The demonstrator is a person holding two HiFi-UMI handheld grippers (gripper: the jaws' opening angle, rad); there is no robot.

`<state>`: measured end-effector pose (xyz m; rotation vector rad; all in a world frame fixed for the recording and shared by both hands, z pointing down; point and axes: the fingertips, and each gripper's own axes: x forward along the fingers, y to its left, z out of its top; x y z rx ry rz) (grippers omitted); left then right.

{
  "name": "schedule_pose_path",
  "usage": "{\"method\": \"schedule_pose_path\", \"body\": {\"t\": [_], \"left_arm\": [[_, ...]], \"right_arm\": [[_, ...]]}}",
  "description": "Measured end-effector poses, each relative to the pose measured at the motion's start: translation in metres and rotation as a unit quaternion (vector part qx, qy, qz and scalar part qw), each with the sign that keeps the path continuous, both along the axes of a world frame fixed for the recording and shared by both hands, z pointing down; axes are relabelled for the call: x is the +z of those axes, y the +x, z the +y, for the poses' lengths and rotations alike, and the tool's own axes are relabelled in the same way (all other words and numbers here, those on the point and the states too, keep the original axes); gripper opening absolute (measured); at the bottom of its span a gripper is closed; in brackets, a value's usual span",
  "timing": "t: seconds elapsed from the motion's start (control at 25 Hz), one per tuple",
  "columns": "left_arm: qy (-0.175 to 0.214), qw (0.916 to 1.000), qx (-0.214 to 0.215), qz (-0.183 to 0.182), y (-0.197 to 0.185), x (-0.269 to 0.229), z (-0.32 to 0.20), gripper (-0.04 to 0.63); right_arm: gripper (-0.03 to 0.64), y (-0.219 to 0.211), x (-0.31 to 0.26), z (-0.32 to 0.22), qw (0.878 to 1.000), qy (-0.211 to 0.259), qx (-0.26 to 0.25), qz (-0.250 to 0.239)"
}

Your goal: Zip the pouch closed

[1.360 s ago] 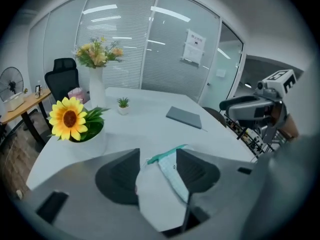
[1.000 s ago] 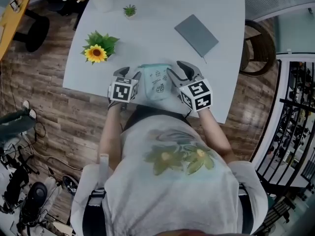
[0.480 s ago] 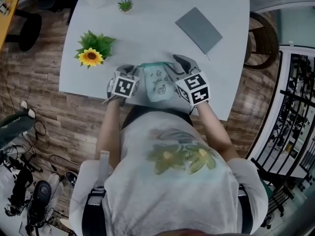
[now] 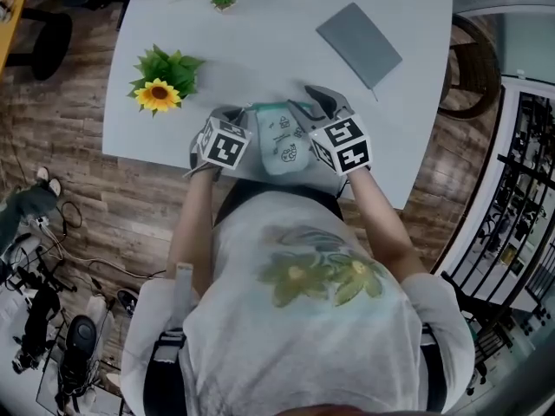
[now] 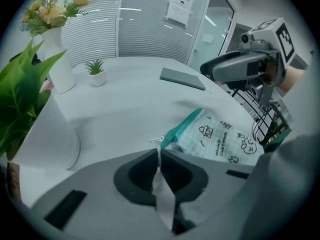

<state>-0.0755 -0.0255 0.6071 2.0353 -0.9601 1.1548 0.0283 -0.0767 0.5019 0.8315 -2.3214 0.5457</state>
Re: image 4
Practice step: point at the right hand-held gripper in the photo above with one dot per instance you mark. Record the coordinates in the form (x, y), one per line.
(342, 145)

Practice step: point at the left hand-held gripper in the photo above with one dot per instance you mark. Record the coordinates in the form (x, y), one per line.
(225, 145)

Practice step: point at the mint green pouch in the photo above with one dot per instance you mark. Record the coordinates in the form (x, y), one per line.
(282, 154)

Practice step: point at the person's left forearm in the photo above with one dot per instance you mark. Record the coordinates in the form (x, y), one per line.
(195, 219)

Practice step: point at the person's right forearm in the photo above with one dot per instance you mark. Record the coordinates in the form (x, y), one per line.
(381, 223)

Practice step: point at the grey notebook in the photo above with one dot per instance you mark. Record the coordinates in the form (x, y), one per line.
(360, 43)

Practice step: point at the potted artificial sunflower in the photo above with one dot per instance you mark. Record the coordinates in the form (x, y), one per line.
(158, 95)

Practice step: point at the person's black trousers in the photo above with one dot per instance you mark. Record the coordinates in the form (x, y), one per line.
(236, 197)

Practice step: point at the brown wicker chair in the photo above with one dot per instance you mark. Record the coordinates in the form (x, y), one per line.
(485, 72)

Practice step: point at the black metal railing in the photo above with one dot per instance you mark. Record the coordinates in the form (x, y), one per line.
(507, 160)

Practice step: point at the black sneaker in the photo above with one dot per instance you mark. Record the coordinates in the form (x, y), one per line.
(128, 301)

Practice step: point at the white power strip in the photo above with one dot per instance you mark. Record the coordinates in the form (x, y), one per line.
(41, 222)

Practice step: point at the yellow table with black base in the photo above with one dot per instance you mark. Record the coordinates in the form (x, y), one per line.
(13, 20)

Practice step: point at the person's white flower-print shirt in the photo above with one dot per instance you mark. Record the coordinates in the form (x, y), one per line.
(303, 353)

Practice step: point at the black tripod equipment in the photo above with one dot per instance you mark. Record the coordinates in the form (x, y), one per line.
(39, 310)

